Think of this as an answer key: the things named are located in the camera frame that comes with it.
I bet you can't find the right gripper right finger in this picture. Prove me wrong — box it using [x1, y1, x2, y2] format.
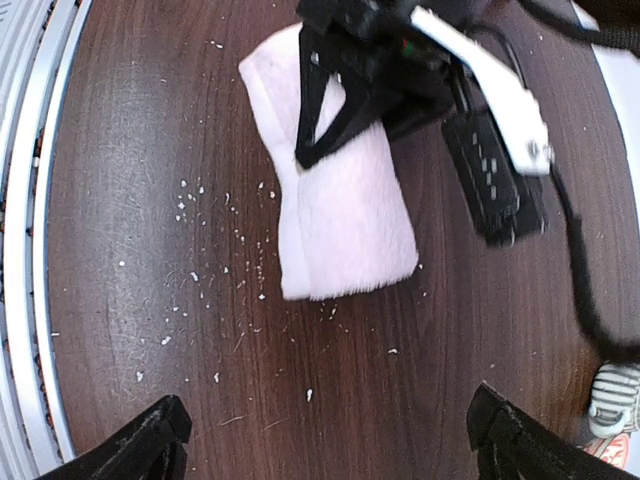
[466, 382, 634, 480]

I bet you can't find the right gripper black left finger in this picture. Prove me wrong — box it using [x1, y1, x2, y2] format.
[42, 395, 192, 479]

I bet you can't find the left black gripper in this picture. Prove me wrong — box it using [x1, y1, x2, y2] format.
[295, 1, 454, 170]

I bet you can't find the pink towel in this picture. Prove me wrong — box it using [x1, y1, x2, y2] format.
[239, 23, 419, 301]

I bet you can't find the striped grey mug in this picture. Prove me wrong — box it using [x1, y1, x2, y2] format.
[588, 363, 639, 439]

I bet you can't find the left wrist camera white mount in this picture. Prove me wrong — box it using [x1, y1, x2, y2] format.
[408, 4, 556, 249]

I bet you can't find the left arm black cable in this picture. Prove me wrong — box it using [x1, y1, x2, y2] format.
[519, 0, 640, 364]

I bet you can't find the front aluminium rail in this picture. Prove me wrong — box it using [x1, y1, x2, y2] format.
[1, 1, 92, 479]

